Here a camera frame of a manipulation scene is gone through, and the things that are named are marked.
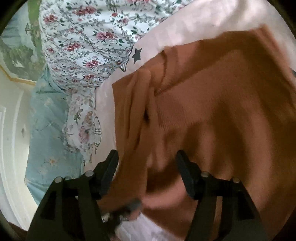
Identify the light blue floral pillow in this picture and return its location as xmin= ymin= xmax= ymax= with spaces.
xmin=25 ymin=67 xmax=83 ymax=204

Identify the framed landscape painting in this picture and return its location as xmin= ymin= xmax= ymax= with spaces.
xmin=1 ymin=1 xmax=45 ymax=82

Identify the pink star bed sheet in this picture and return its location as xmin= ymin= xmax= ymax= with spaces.
xmin=92 ymin=1 xmax=295 ymax=240

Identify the floral quilt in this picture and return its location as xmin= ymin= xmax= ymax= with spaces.
xmin=39 ymin=1 xmax=188 ymax=162

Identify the rust orange knit sweater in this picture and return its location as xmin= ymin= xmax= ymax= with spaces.
xmin=98 ymin=26 xmax=295 ymax=238

